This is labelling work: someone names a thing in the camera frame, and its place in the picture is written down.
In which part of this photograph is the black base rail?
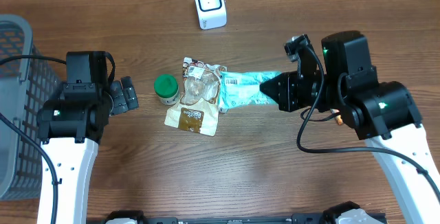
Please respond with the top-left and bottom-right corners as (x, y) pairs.
(86, 201), (387, 224)

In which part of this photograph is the small teal white packet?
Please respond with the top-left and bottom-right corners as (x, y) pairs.
(219, 107), (228, 113)

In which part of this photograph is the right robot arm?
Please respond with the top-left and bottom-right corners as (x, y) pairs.
(260, 31), (439, 223)

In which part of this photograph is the brown beige snack pouch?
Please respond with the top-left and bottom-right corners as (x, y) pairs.
(164, 57), (228, 136)

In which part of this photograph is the teal snack packet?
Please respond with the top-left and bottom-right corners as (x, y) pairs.
(219, 71), (281, 109)

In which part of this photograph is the green lid jar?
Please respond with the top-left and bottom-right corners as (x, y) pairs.
(154, 74), (180, 105)

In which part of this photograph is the white barcode scanner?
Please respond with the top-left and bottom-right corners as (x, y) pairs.
(195, 0), (228, 30)

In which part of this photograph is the grey plastic mesh basket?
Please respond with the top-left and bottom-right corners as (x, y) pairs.
(1, 14), (61, 201)

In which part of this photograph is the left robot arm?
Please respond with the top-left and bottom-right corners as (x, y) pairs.
(37, 51), (139, 223)

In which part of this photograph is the orange snack packet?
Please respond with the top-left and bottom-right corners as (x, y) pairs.
(331, 109), (344, 125)

